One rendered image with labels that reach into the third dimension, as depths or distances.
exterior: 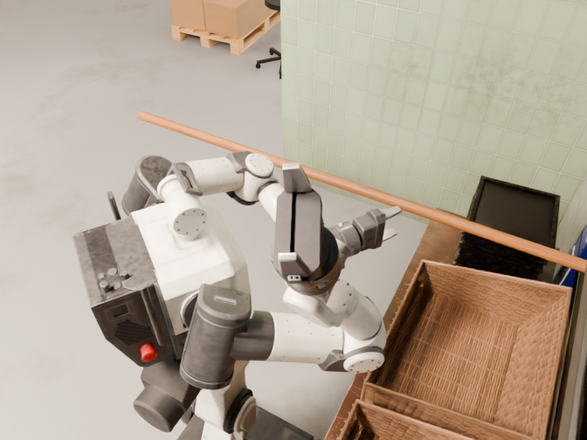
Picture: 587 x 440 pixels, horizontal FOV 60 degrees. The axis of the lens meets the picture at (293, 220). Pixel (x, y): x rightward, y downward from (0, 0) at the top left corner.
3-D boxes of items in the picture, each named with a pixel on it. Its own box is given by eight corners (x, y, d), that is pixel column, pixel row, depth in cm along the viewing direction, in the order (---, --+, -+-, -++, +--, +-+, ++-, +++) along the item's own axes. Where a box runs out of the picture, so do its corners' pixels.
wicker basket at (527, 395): (545, 334, 179) (576, 286, 159) (513, 485, 143) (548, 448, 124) (413, 282, 195) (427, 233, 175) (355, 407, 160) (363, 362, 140)
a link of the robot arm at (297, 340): (361, 381, 102) (258, 378, 93) (348, 323, 110) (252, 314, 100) (393, 358, 94) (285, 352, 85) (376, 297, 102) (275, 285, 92)
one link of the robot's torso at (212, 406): (236, 444, 156) (212, 381, 121) (189, 417, 162) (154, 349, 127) (261, 401, 164) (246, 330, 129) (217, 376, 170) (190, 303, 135)
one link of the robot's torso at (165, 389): (176, 442, 120) (163, 409, 107) (134, 415, 124) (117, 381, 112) (241, 350, 137) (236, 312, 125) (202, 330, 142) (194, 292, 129)
